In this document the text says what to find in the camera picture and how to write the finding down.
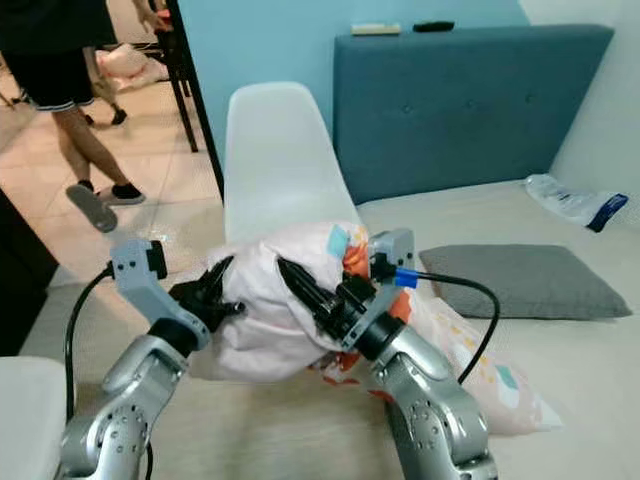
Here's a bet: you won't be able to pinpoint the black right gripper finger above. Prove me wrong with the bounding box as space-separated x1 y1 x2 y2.
278 258 341 311
298 290 339 339

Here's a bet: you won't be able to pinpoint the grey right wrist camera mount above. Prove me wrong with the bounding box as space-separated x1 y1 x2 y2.
345 228 416 351

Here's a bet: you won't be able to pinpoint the blue-grey padded headboard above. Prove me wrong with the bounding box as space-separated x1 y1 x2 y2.
333 24 615 206

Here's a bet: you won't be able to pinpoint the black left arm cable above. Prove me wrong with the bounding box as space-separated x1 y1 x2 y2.
65 265 116 421

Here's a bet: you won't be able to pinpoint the black table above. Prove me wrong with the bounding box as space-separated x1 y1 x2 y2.
145 0 201 153

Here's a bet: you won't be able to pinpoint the grey cushion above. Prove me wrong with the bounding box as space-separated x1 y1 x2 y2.
418 244 633 321

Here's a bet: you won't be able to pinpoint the black door frame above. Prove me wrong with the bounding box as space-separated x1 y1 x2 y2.
165 0 229 196

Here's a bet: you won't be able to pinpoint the clear plastic packet blue label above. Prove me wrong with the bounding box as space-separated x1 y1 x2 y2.
525 174 631 233

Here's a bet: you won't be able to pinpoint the pink cloth bundle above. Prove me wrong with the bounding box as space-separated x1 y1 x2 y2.
95 43 161 93

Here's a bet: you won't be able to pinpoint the pink and white pillow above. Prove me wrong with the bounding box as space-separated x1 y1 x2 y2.
190 222 566 436

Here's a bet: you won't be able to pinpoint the white remote control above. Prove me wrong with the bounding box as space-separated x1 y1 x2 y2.
351 23 402 36

